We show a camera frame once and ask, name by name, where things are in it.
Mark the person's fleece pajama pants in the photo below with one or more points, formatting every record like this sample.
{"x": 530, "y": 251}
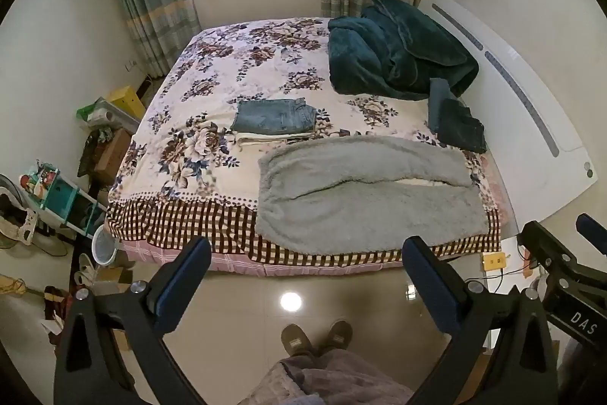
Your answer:
{"x": 332, "y": 379}

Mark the yellow box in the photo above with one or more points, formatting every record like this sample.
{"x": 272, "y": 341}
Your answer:
{"x": 125, "y": 101}

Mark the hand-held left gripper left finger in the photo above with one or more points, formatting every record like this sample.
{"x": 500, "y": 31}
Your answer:
{"x": 182, "y": 279}

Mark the grey fleece pants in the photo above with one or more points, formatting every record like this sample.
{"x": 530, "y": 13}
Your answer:
{"x": 370, "y": 205}

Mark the person's left slipper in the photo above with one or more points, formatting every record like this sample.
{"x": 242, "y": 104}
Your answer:
{"x": 296, "y": 338}

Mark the person's slipper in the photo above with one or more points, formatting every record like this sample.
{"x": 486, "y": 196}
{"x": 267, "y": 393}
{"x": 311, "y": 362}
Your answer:
{"x": 339, "y": 335}
{"x": 296, "y": 338}

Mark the folded blue jeans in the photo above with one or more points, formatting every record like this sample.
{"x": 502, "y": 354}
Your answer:
{"x": 270, "y": 115}

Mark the dark teal fleece blanket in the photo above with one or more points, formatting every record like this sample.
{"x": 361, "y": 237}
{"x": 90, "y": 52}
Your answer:
{"x": 379, "y": 54}

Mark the person's right slipper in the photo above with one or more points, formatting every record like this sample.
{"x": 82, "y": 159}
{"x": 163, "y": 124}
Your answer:
{"x": 339, "y": 335}

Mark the pair of white shoes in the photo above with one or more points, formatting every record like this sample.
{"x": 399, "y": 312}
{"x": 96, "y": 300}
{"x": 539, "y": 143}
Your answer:
{"x": 85, "y": 270}

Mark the white headboard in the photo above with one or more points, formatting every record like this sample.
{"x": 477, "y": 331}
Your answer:
{"x": 521, "y": 158}

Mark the white trash bin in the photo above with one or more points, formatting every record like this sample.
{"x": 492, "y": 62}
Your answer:
{"x": 105, "y": 246}

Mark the yellow power socket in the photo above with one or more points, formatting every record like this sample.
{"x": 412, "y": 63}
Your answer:
{"x": 494, "y": 261}

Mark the straw broom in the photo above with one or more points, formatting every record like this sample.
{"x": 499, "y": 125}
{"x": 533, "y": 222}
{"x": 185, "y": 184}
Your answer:
{"x": 12, "y": 286}

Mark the bed with floral sheet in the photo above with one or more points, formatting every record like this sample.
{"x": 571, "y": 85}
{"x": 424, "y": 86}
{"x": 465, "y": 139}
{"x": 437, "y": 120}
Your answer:
{"x": 213, "y": 77}

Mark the teal storage shelf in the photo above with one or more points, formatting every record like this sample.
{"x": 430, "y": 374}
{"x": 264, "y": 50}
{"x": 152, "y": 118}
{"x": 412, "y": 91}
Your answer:
{"x": 61, "y": 196}

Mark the folded beige pants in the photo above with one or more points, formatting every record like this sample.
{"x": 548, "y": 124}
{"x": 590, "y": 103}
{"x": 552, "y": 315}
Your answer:
{"x": 265, "y": 138}

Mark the folded grey-blue garment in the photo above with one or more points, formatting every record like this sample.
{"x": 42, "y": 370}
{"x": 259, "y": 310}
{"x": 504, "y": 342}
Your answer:
{"x": 438, "y": 101}

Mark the cardboard box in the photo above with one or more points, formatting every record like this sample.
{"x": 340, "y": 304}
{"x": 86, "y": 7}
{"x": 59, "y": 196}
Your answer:
{"x": 113, "y": 156}

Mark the green and white plastic bag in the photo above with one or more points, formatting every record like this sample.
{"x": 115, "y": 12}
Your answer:
{"x": 102, "y": 115}

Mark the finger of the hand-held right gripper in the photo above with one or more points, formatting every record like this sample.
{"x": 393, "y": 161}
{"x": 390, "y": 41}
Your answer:
{"x": 593, "y": 232}
{"x": 545, "y": 243}

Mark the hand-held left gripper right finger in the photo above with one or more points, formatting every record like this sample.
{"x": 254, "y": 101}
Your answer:
{"x": 429, "y": 286}

